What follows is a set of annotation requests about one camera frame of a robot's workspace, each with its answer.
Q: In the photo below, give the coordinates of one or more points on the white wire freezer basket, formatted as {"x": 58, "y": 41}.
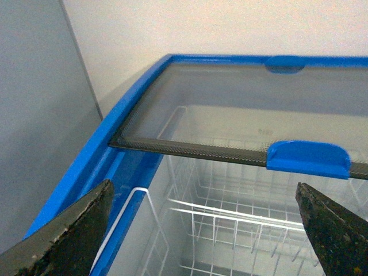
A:
{"x": 190, "y": 216}

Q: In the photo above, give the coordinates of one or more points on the white chest freezer blue rim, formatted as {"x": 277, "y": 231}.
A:
{"x": 99, "y": 161}

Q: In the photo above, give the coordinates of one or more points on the glass sliding freezer lid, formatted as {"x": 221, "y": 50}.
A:
{"x": 300, "y": 119}

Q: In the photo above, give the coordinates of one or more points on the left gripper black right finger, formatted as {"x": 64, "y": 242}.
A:
{"x": 337, "y": 235}

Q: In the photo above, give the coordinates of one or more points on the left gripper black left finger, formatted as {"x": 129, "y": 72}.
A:
{"x": 69, "y": 243}

